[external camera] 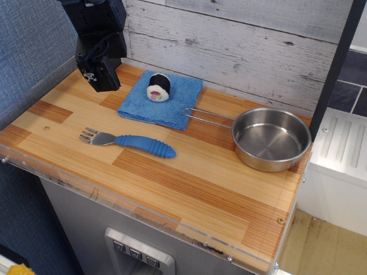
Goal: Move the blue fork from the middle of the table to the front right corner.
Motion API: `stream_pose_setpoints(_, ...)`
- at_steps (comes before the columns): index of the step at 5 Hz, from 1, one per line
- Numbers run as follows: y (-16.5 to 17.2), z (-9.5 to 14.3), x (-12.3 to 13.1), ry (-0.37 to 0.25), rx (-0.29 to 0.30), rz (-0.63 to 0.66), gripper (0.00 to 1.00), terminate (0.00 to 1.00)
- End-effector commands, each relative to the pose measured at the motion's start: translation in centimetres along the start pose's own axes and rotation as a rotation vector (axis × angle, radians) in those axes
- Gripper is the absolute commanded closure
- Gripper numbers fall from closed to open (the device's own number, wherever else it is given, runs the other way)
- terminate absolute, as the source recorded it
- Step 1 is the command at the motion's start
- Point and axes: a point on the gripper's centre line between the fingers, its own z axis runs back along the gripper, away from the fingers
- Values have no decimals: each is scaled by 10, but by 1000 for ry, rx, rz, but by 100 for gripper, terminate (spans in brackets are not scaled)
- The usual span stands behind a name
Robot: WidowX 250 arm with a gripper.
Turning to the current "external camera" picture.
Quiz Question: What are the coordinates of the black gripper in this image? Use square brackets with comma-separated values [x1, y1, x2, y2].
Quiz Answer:
[75, 32, 127, 92]

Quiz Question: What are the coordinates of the blue handled metal fork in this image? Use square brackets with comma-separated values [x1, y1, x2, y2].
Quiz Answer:
[79, 127, 177, 158]

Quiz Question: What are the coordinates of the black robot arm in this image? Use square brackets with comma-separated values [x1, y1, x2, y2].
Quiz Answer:
[61, 1, 127, 92]

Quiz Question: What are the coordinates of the plush sushi roll toy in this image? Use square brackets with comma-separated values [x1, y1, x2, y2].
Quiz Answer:
[146, 73, 171, 103]

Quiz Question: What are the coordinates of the blue folded cloth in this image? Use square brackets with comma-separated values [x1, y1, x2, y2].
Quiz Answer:
[118, 70, 203, 130]

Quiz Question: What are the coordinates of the grey cabinet control panel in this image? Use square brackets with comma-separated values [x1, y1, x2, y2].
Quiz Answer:
[104, 227, 176, 274]

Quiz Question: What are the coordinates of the stainless steel pot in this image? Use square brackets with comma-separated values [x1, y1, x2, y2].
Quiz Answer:
[183, 107, 312, 172]

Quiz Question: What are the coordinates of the yellow object at corner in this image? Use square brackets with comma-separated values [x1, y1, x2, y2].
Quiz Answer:
[6, 264, 35, 275]

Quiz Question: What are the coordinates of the white side cabinet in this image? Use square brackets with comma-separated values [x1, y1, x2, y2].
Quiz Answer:
[297, 108, 366, 235]

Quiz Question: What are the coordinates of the black vertical post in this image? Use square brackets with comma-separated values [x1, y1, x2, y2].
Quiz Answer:
[309, 0, 366, 141]

